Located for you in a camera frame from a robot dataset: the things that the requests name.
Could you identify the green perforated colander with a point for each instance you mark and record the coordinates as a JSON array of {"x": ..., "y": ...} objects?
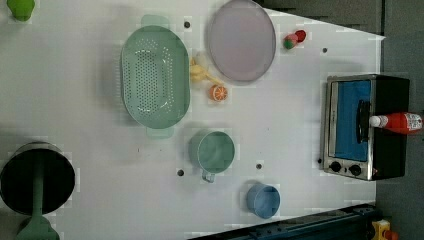
[{"x": 155, "y": 77}]

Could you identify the silver toaster oven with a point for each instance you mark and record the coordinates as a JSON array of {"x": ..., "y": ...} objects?
[{"x": 352, "y": 146}]

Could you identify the blue cup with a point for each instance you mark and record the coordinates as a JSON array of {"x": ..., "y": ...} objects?
[{"x": 263, "y": 200}]

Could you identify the red plush ketchup bottle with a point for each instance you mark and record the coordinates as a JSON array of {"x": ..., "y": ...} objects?
[{"x": 402, "y": 122}]

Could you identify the green spatula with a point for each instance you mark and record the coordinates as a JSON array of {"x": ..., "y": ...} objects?
[{"x": 38, "y": 227}]

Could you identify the orange slice toy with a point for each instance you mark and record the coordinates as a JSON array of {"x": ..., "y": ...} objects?
[{"x": 218, "y": 93}]

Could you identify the blue metal frame rail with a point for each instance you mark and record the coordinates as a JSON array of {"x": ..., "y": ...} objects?
[{"x": 350, "y": 223}]

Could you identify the green toy pepper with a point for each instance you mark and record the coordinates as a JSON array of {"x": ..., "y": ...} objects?
[{"x": 21, "y": 9}]

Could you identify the grey round plate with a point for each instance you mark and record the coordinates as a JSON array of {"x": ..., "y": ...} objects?
[{"x": 242, "y": 40}]

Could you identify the black pot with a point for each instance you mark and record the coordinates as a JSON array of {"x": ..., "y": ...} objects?
[{"x": 17, "y": 178}]

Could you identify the green mug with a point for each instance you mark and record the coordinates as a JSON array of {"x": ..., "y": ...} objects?
[{"x": 211, "y": 151}]

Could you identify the yellow toy banana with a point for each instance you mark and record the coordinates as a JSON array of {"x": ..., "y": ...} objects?
[{"x": 199, "y": 73}]

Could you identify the red toy strawberry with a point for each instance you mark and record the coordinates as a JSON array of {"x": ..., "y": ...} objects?
[{"x": 292, "y": 40}]

